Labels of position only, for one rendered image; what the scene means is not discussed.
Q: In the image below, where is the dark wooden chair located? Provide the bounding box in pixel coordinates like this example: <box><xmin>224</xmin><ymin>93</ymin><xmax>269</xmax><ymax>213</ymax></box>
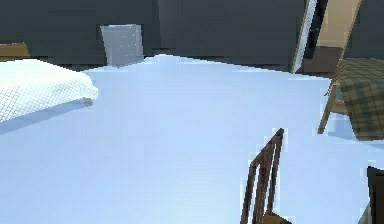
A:
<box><xmin>239</xmin><ymin>127</ymin><xmax>294</xmax><ymax>224</ymax></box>

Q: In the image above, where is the plaid armchair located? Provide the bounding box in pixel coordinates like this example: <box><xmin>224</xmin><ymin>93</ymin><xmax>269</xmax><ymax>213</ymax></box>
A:
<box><xmin>317</xmin><ymin>57</ymin><xmax>384</xmax><ymax>142</ymax></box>

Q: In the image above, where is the grey bin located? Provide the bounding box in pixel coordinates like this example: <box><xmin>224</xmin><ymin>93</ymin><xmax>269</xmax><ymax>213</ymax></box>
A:
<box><xmin>100</xmin><ymin>23</ymin><xmax>145</xmax><ymax>68</ymax></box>

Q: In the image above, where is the white room door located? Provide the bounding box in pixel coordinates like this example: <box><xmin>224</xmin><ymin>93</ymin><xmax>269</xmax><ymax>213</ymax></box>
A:
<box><xmin>290</xmin><ymin>0</ymin><xmax>319</xmax><ymax>74</ymax></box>

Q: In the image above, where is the white bed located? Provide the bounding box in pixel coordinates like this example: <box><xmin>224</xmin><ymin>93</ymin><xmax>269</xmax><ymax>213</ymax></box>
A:
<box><xmin>0</xmin><ymin>42</ymin><xmax>100</xmax><ymax>124</ymax></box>

